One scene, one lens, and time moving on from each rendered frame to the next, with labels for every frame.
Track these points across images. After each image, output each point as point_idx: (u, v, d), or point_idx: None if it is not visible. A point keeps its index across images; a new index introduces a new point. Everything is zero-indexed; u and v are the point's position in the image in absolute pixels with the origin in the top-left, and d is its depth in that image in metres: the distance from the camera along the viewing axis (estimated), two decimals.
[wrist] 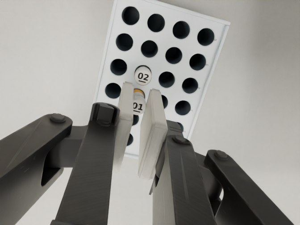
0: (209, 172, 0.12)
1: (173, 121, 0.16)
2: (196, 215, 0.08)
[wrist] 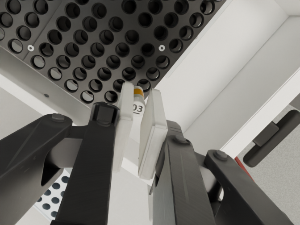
0: (209, 172, 0.12)
1: (173, 121, 0.16)
2: (196, 215, 0.08)
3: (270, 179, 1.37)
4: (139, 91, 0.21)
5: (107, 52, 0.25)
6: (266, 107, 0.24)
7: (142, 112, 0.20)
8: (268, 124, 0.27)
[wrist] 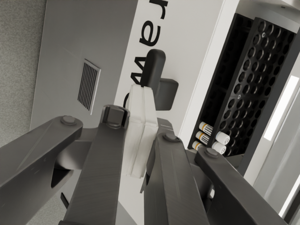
0: (199, 170, 0.11)
1: (165, 119, 0.16)
2: (188, 213, 0.08)
3: None
4: (208, 133, 0.35)
5: (265, 72, 0.34)
6: (193, 124, 0.24)
7: (219, 136, 0.33)
8: (164, 106, 0.24)
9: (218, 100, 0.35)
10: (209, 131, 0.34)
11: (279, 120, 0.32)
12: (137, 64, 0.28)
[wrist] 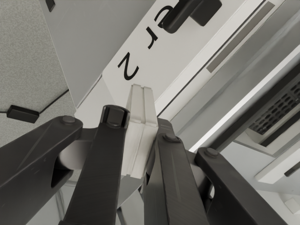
0: (199, 170, 0.11)
1: (165, 119, 0.16)
2: (188, 214, 0.08)
3: None
4: None
5: None
6: None
7: None
8: None
9: None
10: None
11: None
12: None
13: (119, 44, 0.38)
